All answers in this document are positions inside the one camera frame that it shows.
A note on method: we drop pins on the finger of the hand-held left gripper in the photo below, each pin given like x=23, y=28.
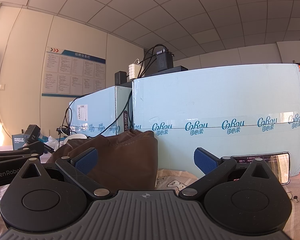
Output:
x=41, y=147
x=27, y=158

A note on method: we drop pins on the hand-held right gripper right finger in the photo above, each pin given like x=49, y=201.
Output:
x=205, y=163

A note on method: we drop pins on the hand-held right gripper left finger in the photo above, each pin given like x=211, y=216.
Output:
x=86, y=165

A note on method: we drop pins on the brown leather jacket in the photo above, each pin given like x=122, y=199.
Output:
x=130, y=160

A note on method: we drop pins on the crumpled plastic bag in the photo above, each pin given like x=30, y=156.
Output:
x=52, y=142

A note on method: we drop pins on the small teal box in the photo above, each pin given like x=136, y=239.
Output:
x=18, y=142

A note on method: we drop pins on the white round device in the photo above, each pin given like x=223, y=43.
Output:
x=76, y=137

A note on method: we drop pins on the cream printed bedsheet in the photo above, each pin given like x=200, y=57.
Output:
x=175, y=180

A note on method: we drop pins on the shiny black package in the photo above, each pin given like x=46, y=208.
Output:
x=255, y=160

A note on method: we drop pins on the small light blue box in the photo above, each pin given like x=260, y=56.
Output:
x=97, y=110

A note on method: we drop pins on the large light blue box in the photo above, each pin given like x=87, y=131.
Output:
x=215, y=100

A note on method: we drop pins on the small black power adapter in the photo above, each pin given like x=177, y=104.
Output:
x=120, y=78

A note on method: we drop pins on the flat black device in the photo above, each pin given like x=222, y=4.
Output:
x=176, y=69

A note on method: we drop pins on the white power strip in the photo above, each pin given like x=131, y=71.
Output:
x=135, y=71

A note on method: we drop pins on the black charger block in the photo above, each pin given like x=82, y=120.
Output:
x=165, y=61

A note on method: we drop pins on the wall switch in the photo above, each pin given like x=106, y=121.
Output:
x=1, y=87

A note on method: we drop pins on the wall notice board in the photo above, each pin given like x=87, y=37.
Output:
x=72, y=75

